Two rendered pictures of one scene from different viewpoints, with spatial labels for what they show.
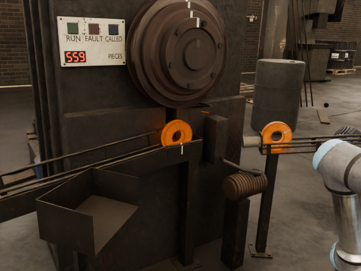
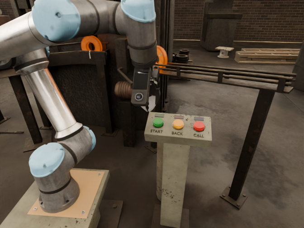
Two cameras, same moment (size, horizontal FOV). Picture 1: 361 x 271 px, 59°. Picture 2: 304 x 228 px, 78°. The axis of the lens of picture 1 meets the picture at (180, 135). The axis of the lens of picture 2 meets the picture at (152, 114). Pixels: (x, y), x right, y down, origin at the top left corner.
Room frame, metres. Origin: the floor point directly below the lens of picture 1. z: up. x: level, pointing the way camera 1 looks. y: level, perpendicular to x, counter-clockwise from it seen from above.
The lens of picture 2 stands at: (0.66, -1.29, 0.97)
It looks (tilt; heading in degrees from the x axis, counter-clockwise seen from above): 29 degrees down; 43
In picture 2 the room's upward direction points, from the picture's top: straight up
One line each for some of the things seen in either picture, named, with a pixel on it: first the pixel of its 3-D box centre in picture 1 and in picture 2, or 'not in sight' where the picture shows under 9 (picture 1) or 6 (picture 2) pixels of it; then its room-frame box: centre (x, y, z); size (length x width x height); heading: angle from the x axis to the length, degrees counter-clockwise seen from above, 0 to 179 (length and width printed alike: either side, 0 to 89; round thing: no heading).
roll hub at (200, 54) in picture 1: (193, 54); not in sight; (1.32, -0.04, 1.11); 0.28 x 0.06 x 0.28; 123
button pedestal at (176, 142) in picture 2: not in sight; (173, 179); (1.16, -0.96, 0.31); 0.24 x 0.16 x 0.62; 123
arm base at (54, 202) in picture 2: not in sight; (57, 187); (0.77, -0.67, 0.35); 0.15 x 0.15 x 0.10
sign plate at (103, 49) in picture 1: (93, 42); not in sight; (1.30, 0.36, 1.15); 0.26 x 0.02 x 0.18; 123
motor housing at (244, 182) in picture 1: (241, 218); (133, 116); (1.47, -0.34, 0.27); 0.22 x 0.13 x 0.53; 123
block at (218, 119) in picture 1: (215, 139); (123, 55); (1.54, -0.18, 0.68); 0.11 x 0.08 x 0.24; 33
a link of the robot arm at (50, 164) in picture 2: not in sight; (51, 164); (0.78, -0.66, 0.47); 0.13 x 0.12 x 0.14; 19
